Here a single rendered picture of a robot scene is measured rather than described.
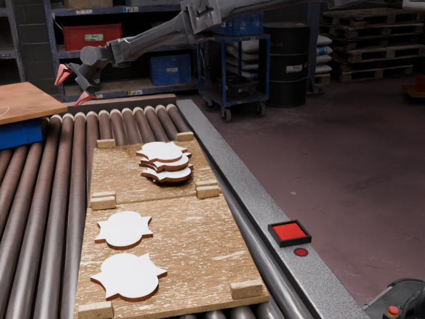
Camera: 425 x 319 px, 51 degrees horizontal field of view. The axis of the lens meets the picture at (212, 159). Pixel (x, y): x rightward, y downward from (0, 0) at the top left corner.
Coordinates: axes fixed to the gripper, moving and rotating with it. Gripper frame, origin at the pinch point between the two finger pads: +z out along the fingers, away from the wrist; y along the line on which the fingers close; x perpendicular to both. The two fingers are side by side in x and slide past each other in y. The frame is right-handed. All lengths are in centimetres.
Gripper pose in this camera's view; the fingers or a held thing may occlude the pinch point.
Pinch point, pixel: (66, 93)
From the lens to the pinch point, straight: 156.7
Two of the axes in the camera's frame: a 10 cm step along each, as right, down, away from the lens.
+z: -7.2, 6.6, 2.1
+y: 6.7, 7.4, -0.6
